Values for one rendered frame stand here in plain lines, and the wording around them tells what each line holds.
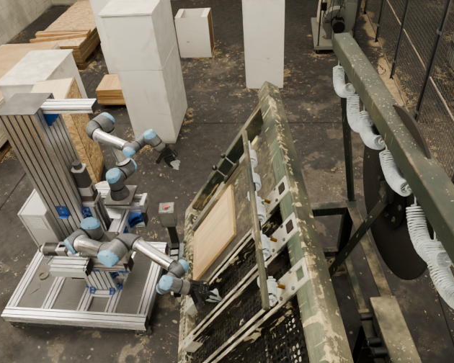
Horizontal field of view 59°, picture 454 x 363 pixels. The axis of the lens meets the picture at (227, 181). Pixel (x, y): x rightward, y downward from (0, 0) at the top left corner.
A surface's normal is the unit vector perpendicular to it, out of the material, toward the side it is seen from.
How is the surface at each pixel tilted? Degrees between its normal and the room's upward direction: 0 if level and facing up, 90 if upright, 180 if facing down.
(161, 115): 90
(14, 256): 0
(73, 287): 0
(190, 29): 90
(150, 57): 90
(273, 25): 90
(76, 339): 0
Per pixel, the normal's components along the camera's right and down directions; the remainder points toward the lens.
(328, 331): 0.48, -0.66
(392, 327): -0.07, -0.74
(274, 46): -0.11, 0.67
